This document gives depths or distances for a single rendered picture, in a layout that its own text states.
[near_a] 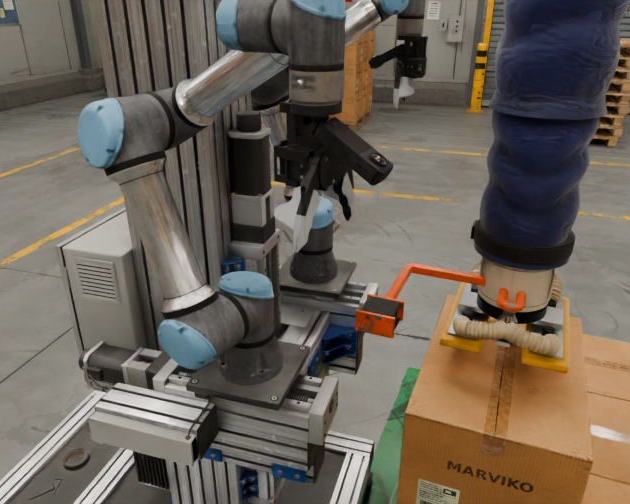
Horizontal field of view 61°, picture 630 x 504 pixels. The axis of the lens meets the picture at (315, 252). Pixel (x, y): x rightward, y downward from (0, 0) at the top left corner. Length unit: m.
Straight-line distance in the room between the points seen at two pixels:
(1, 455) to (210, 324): 1.92
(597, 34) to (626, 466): 1.28
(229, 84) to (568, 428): 1.03
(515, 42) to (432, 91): 9.44
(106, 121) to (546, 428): 1.11
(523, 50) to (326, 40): 0.56
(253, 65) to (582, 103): 0.65
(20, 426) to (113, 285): 1.60
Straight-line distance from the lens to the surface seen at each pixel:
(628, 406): 2.21
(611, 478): 1.92
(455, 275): 1.40
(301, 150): 0.76
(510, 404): 1.41
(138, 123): 1.05
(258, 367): 1.24
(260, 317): 1.17
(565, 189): 1.26
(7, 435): 2.97
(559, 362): 1.36
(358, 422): 2.68
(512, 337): 1.30
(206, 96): 1.05
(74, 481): 2.33
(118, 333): 1.58
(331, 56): 0.74
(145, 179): 1.05
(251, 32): 0.79
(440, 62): 10.72
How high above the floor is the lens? 1.82
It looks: 25 degrees down
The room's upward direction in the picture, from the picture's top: straight up
